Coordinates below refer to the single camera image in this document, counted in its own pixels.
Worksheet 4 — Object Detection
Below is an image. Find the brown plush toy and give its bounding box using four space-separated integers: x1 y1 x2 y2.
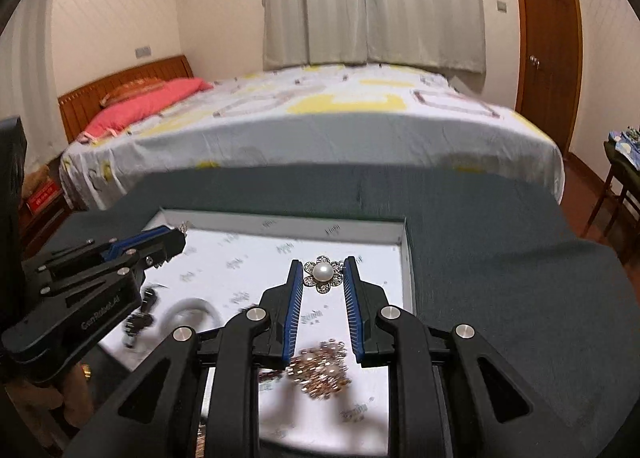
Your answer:
21 164 51 196

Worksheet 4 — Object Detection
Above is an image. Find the dark wooden chair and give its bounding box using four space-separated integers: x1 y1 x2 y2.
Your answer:
587 158 640 259

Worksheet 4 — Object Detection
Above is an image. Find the pink crystal brooch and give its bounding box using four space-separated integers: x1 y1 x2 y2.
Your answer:
285 338 351 401

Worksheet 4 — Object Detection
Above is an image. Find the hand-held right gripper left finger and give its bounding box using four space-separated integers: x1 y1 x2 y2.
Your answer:
62 258 306 458

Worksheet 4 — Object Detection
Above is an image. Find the pink pillow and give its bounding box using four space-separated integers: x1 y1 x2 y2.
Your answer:
82 77 215 139

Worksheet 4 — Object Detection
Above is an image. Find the wooden headboard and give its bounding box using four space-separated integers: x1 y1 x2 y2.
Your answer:
57 54 195 144

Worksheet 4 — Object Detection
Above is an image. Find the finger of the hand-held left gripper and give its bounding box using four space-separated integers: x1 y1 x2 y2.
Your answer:
40 232 187 300
22 225 177 280

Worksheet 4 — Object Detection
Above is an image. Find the wooden nightstand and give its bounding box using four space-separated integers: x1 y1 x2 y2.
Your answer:
20 193 72 255

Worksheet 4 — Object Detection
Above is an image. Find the dark box with white lining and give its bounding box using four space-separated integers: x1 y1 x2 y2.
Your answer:
97 208 418 458

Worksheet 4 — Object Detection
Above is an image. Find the dark grey table cloth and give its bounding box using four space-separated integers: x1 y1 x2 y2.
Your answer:
25 165 640 458

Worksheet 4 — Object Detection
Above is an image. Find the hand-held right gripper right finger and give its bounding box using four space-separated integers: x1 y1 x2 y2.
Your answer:
341 255 591 458

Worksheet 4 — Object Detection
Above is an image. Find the red box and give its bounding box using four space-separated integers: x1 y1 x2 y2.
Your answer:
25 180 62 214

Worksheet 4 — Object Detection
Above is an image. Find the bed with patterned sheet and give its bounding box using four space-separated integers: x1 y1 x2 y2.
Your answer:
59 64 563 211

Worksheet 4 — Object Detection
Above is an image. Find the brown wooden door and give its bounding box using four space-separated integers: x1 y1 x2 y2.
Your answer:
506 0 584 154

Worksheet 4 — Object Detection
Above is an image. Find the orange cushion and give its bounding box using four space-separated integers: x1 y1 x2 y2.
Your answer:
98 78 166 106

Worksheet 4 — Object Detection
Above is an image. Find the pearl flower brooch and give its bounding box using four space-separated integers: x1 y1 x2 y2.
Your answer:
302 255 344 294

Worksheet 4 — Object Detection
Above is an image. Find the pile of clothes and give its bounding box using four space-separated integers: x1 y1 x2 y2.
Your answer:
602 127 640 170

